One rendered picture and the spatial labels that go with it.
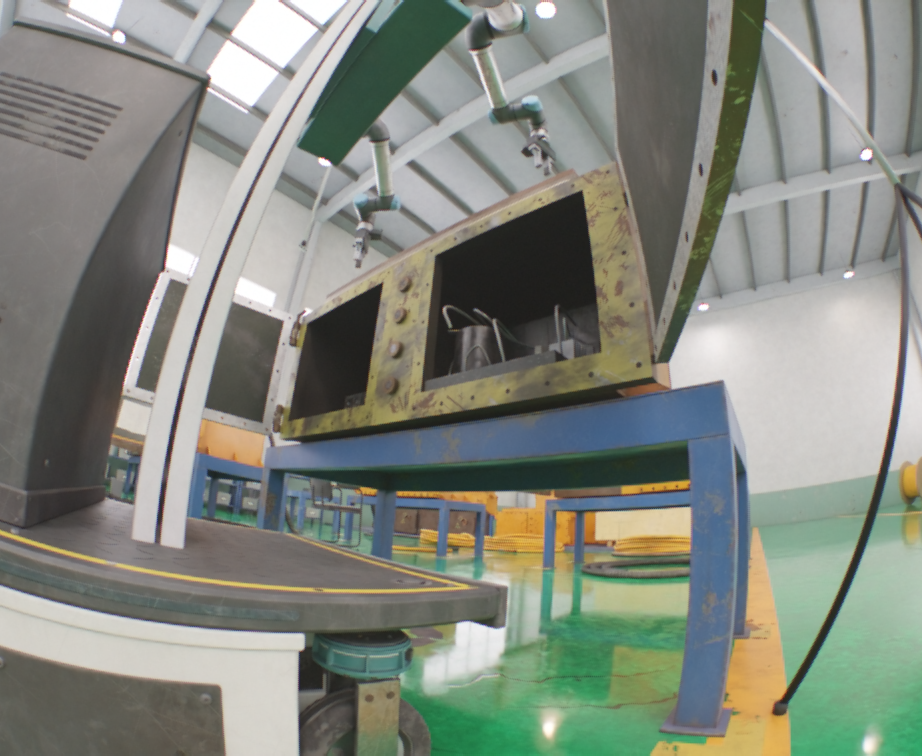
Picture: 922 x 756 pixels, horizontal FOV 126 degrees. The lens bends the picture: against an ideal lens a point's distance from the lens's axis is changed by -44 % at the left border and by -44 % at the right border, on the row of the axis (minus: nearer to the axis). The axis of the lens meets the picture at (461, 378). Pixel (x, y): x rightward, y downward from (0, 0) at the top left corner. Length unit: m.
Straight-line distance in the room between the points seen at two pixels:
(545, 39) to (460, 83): 2.14
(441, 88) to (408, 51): 8.93
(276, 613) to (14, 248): 0.39
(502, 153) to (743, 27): 10.87
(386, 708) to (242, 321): 1.65
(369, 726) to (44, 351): 0.46
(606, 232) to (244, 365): 1.46
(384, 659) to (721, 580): 0.54
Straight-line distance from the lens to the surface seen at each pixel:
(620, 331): 0.85
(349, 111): 1.28
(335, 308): 1.73
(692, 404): 0.79
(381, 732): 0.50
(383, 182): 1.96
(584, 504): 3.75
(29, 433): 0.40
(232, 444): 3.54
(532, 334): 1.33
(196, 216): 11.86
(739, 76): 0.34
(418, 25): 1.11
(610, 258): 0.94
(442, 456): 1.06
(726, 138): 0.37
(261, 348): 1.88
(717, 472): 0.77
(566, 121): 10.57
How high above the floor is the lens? 0.39
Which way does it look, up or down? 20 degrees up
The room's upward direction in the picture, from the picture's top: 4 degrees clockwise
